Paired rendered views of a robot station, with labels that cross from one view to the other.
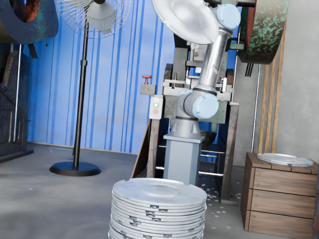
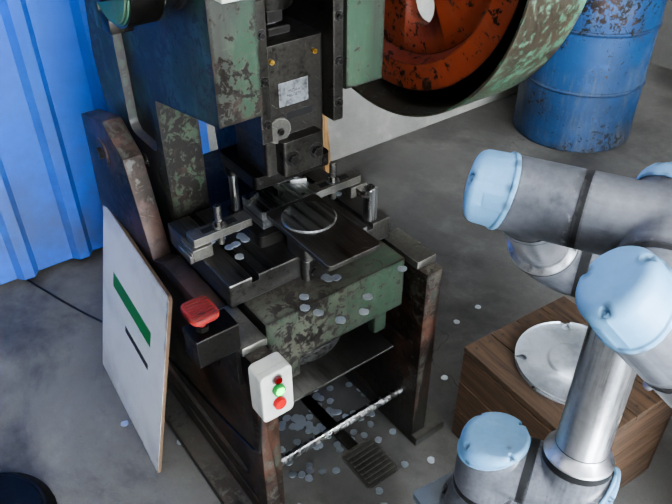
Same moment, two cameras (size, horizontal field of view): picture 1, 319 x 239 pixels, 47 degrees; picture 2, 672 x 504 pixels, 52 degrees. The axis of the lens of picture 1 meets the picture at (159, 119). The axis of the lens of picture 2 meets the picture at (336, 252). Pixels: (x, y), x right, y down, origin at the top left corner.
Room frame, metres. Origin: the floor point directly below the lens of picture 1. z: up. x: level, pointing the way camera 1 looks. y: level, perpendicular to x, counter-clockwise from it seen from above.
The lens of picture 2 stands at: (1.46, 0.58, 1.65)
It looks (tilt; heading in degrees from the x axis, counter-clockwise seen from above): 37 degrees down; 318
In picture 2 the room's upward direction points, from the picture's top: straight up
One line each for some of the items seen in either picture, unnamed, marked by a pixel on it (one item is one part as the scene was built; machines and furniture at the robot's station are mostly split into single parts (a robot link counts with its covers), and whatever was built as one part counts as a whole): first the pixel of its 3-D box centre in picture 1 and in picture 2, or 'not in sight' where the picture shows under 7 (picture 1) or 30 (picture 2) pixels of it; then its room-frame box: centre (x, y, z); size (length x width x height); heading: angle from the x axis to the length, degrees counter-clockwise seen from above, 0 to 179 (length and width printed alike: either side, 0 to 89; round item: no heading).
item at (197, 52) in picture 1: (201, 41); (282, 96); (2.53, -0.24, 1.04); 0.17 x 0.15 x 0.30; 175
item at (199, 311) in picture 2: (146, 81); (201, 322); (2.38, 0.11, 0.72); 0.07 x 0.06 x 0.08; 175
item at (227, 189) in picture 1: (229, 127); (334, 238); (2.69, -0.52, 0.45); 0.92 x 0.12 x 0.90; 175
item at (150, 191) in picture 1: (160, 190); not in sight; (1.12, -0.02, 0.35); 0.29 x 0.29 x 0.01
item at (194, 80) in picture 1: (197, 87); (321, 250); (2.40, -0.23, 0.72); 0.25 x 0.14 x 0.14; 175
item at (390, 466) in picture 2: not in sight; (316, 409); (2.44, -0.23, 0.14); 0.59 x 0.10 x 0.05; 175
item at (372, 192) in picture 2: (224, 84); (370, 201); (2.43, -0.41, 0.75); 0.03 x 0.03 x 0.10; 85
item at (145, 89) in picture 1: (147, 97); (215, 355); (2.38, 0.09, 0.62); 0.10 x 0.06 x 0.20; 85
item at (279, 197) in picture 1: (280, 192); (559, 409); (1.97, -0.70, 0.18); 0.40 x 0.38 x 0.35; 171
